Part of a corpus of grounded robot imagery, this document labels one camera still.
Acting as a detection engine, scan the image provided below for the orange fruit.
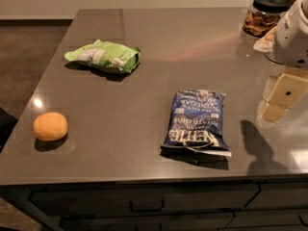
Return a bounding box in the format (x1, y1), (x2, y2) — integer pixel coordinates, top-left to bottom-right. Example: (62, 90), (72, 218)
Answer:
(33, 112), (68, 141)

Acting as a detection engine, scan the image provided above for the glass jar with black lid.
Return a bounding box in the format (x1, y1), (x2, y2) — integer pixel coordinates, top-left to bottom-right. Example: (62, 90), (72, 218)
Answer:
(243, 0), (290, 38)

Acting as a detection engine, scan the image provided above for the black drawer handle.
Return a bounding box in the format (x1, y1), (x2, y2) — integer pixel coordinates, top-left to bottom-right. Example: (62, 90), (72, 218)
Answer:
(129, 200), (165, 213)

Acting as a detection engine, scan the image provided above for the green snack bag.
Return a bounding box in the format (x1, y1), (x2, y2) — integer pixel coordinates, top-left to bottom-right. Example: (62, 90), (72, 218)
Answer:
(64, 39), (141, 74)

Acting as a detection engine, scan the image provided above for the right cabinet drawer front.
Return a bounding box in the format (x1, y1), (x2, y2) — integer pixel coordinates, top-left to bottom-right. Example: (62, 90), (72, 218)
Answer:
(246, 182), (308, 209)

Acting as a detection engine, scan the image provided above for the clear plastic cup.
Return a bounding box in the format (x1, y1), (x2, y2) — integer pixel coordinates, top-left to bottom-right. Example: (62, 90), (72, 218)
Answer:
(265, 52), (280, 64)

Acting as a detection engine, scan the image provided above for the blue Kettle chips bag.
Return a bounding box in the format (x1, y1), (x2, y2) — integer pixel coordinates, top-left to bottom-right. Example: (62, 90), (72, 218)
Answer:
(162, 90), (232, 157)

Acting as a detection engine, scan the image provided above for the dark cabinet drawer front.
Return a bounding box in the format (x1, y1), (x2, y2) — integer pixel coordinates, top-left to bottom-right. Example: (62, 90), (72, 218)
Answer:
(31, 184), (258, 217)

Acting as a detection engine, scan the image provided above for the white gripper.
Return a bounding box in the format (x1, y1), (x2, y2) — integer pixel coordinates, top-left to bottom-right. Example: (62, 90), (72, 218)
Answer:
(253, 0), (308, 122)

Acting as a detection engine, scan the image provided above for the dark object at left edge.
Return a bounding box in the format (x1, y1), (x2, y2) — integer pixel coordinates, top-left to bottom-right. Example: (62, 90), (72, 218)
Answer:
(0, 107), (17, 152)

